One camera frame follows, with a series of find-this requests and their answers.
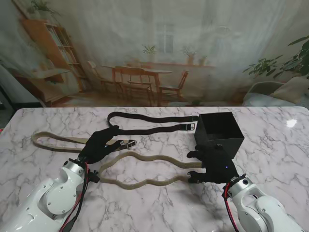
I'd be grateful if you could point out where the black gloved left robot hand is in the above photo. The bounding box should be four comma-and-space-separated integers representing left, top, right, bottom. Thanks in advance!
78, 126, 124, 165

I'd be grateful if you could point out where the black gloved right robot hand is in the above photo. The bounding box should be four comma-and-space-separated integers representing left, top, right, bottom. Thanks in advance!
187, 144, 239, 185

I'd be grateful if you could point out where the beige braided belt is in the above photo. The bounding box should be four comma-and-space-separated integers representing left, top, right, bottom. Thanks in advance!
31, 131, 136, 153
99, 151, 205, 191

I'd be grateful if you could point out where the black belt storage box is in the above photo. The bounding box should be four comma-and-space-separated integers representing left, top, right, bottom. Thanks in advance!
194, 112, 245, 160

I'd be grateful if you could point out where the dark brown braided belt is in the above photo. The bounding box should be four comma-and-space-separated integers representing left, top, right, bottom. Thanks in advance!
107, 111, 199, 137

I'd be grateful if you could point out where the printed room scene backdrop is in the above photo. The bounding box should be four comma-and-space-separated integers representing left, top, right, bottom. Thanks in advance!
0, 0, 309, 108

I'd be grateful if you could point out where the red black right arm cable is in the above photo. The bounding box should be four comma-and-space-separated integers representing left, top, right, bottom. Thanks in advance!
223, 182, 239, 232

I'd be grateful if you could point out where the red black arm cable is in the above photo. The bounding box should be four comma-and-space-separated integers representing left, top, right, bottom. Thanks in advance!
57, 160, 101, 232
223, 182, 239, 232

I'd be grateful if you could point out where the red black left arm cable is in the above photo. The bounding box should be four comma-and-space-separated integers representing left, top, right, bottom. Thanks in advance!
57, 160, 101, 232

